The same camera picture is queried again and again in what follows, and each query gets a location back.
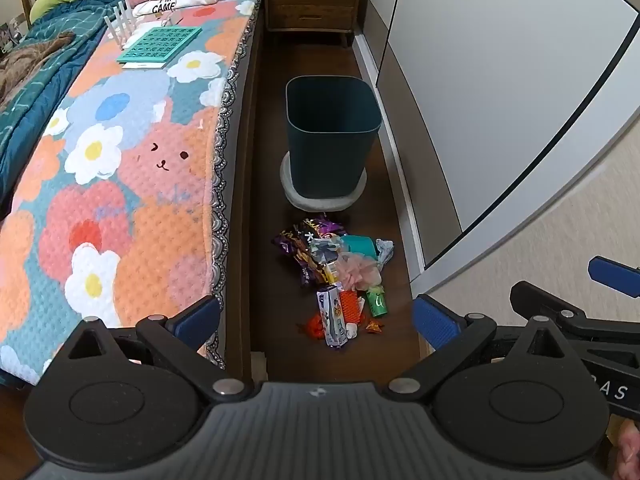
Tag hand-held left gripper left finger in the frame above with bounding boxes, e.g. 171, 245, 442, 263
50, 296, 253, 403

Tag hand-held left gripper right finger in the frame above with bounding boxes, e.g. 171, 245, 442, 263
387, 294, 583, 403

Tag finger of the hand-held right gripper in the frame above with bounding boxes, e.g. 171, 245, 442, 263
587, 256, 640, 301
509, 281, 640, 336

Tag orange plastic bag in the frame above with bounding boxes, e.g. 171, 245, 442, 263
299, 311, 327, 341

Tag purple chip bag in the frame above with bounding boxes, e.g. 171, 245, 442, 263
272, 214, 348, 287

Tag dark teal trash bin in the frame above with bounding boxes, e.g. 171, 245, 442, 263
285, 76, 382, 200

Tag person's right hand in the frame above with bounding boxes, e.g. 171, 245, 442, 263
607, 417, 640, 480

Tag green snack wrapper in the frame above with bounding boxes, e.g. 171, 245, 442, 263
366, 286, 390, 318

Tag orange mesh sleeve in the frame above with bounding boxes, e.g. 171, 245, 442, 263
337, 291, 367, 325

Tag pink mesh bath pouf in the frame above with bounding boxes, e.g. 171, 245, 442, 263
337, 254, 385, 292

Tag white purple snack packet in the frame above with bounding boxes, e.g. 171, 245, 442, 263
315, 284, 352, 350

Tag wooden bed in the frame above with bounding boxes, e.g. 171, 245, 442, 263
0, 0, 281, 386

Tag silver foil wrapper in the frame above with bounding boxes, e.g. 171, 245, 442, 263
309, 239, 346, 267

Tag floral bedspread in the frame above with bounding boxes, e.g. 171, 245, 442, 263
0, 0, 276, 386

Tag grey round mat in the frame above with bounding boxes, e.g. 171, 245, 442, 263
280, 152, 368, 211

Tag white wardrobe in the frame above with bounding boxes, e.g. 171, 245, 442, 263
350, 0, 640, 281

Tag teal grid board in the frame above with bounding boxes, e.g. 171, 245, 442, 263
116, 25, 203, 70

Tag teal quilt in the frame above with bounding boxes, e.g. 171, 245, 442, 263
0, 0, 118, 216

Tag white plastic rack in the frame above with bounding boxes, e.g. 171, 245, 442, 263
105, 0, 151, 51

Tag brown fleece blanket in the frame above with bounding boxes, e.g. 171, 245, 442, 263
0, 32, 76, 111

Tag white printed t-shirt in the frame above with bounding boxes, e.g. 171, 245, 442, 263
127, 0, 218, 18

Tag wooden nightstand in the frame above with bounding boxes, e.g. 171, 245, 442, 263
263, 0, 363, 50

